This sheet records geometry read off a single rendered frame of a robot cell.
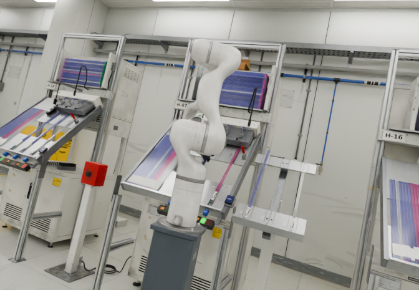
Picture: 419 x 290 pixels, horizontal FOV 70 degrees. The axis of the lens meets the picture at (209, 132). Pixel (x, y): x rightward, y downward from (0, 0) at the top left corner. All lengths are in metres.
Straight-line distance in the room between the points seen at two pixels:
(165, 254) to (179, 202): 0.20
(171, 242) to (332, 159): 2.61
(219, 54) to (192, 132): 0.37
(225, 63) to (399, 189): 1.17
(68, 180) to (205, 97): 1.75
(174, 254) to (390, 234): 1.02
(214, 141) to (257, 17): 3.12
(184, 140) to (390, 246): 1.06
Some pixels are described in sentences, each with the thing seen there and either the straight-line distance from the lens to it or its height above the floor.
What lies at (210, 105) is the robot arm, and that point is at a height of 1.20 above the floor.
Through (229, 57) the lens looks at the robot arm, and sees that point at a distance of 1.32.
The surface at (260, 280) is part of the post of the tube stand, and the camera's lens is 1.79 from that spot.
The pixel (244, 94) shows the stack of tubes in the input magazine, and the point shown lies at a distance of 2.17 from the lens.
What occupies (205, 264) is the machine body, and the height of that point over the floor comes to 0.32.
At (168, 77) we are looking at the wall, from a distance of 4.29.
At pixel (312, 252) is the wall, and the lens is 3.61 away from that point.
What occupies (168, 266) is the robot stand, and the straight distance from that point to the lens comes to 1.22.
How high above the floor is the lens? 0.99
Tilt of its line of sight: 5 degrees up
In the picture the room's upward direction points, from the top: 12 degrees clockwise
